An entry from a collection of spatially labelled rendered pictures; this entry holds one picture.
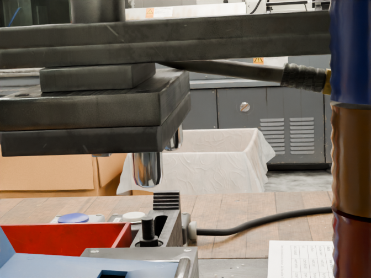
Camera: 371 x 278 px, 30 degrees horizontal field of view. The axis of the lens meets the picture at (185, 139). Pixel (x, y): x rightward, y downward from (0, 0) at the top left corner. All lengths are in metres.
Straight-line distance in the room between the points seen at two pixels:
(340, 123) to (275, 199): 0.85
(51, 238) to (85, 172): 1.99
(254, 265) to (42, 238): 0.24
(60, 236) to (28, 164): 2.07
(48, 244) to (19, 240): 0.03
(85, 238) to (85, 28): 0.39
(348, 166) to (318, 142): 4.79
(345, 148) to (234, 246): 0.65
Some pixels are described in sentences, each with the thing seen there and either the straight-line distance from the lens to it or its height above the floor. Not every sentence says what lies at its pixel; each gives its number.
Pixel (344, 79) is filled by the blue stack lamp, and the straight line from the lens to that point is 0.22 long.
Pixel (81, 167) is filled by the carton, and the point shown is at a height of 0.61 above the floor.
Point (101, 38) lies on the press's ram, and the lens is 0.45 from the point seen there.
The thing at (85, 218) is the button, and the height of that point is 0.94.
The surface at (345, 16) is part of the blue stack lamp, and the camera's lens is 0.22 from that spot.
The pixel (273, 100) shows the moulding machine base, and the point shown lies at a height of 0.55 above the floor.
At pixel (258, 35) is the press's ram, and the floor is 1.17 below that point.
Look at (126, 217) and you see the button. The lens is 0.88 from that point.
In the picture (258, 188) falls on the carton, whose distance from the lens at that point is 2.70.
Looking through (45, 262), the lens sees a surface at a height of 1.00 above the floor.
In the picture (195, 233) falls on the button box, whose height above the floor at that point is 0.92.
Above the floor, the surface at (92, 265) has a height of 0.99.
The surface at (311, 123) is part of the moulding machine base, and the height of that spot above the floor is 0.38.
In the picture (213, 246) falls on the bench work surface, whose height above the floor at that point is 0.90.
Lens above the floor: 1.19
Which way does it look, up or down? 10 degrees down
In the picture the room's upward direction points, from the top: 3 degrees counter-clockwise
